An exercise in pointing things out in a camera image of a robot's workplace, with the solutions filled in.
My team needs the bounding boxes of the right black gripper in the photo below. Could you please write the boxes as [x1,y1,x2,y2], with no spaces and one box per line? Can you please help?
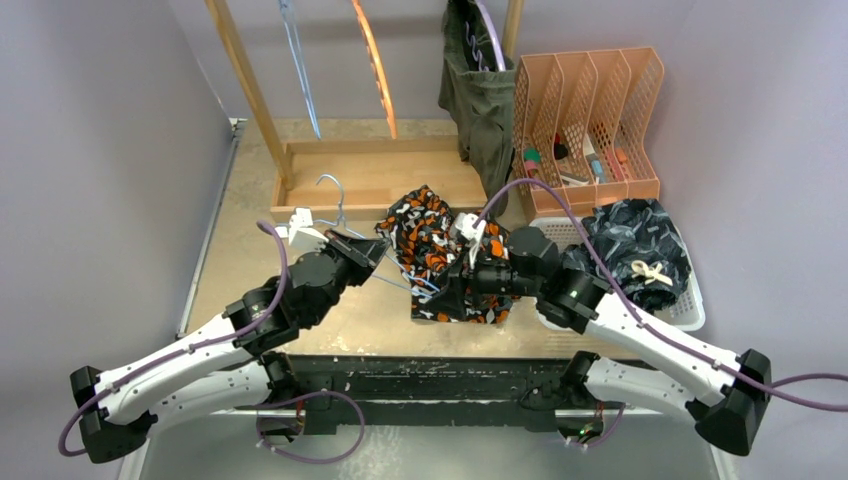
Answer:
[425,244,541,322]

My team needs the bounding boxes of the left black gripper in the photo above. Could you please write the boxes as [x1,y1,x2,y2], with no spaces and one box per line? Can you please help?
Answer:
[307,228,391,327]

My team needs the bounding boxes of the orange camouflage shorts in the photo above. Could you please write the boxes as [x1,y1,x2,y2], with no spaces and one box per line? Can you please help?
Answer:
[374,184,517,324]

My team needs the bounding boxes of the orange hanger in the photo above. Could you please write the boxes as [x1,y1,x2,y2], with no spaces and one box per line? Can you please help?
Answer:
[351,0,398,139]

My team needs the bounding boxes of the dark shark print shorts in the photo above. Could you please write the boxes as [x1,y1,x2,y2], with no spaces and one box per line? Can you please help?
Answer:
[581,199,692,313]

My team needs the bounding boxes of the light blue wire hanger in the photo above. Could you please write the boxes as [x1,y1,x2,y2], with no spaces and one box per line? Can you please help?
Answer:
[277,0,322,140]

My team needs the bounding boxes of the white plastic basket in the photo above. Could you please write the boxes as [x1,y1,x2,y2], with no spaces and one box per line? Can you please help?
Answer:
[529,217,706,332]

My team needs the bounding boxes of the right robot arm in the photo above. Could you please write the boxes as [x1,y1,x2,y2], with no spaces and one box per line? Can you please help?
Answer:
[425,227,771,456]

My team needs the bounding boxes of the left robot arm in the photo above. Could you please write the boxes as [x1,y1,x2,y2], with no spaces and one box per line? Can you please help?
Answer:
[58,230,389,464]

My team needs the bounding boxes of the olive green shorts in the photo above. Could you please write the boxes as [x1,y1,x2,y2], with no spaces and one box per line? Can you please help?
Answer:
[437,1,516,199]

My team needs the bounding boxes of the lavender wavy hanger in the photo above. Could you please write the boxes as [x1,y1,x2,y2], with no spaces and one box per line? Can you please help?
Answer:
[457,1,508,72]

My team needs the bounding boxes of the wooden clothes rack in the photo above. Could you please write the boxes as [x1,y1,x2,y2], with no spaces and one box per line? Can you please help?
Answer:
[200,1,507,222]

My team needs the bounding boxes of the green pink small item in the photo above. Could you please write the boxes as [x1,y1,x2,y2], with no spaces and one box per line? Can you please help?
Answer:
[522,147,542,179]

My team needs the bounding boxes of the black red small item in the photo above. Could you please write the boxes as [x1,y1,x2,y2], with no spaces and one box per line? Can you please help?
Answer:
[552,133,570,161]

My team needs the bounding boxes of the white blue marker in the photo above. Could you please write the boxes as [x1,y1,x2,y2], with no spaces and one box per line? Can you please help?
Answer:
[559,134,607,186]

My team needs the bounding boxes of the orange pink small item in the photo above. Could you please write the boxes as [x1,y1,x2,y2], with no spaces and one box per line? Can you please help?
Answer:
[605,147,630,182]

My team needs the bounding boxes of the orange file organizer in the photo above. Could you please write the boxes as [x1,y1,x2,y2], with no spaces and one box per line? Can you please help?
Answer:
[513,47,665,216]

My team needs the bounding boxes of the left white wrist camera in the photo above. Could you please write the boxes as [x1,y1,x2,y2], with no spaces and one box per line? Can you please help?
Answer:
[275,207,328,252]

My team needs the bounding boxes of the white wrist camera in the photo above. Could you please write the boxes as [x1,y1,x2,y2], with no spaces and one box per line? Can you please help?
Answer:
[451,212,487,270]
[275,207,328,252]

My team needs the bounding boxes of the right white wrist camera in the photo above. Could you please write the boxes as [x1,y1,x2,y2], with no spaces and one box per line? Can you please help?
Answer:
[451,212,487,270]

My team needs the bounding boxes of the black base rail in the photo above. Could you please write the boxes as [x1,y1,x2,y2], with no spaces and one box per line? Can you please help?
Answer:
[258,353,620,440]

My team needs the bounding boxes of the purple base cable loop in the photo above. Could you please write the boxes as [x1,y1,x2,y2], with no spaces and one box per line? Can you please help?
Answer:
[255,389,367,464]

